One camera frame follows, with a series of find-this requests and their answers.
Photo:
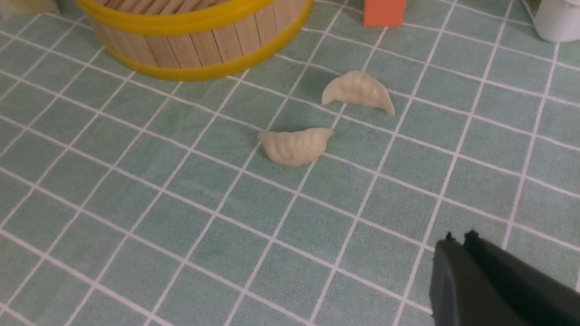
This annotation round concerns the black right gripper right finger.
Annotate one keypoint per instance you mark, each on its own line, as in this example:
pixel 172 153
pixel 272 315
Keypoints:
pixel 535 297

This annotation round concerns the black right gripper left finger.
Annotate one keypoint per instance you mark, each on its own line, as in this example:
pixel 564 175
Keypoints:
pixel 460 293

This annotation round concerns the dumpling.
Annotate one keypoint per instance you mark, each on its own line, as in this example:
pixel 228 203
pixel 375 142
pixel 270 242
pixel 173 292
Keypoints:
pixel 295 149
pixel 358 88

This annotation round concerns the bamboo steamer tray yellow rim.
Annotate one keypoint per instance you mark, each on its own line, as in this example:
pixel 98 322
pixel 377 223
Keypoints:
pixel 195 40

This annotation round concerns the green lid white storage box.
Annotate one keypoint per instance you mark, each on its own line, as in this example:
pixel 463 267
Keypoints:
pixel 555 21

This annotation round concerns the orange foam cube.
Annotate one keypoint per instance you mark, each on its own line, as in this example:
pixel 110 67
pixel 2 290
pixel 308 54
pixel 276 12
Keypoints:
pixel 384 13

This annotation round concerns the green checkered tablecloth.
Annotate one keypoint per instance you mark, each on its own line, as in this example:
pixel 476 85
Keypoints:
pixel 129 201

